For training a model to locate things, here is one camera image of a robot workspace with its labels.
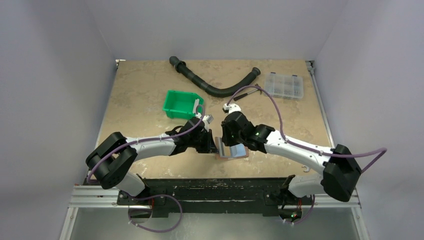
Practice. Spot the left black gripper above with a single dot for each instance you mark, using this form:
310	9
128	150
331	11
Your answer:
209	146

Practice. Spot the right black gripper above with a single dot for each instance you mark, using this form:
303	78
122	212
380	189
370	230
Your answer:
226	133

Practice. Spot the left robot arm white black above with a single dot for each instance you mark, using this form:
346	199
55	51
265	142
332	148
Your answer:
111	161

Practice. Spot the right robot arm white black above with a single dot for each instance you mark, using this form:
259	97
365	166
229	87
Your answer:
337	171

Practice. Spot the white card in bin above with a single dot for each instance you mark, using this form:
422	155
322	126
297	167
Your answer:
197	106

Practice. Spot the green plastic bin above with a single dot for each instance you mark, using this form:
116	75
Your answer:
181	104

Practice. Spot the clear plastic organizer box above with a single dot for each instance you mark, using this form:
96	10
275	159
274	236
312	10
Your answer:
284	86

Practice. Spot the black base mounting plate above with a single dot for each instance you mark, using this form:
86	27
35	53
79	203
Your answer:
267	196

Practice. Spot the silver wrench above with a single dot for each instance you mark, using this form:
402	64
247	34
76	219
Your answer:
306	169

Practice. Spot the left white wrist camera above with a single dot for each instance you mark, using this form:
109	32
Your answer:
207	119

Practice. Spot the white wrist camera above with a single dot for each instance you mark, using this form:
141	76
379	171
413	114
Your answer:
207	119
229	108

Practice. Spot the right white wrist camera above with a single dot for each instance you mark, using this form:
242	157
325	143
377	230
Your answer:
229	108

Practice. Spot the small black-handled hammer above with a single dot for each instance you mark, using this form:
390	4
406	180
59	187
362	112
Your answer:
256	88

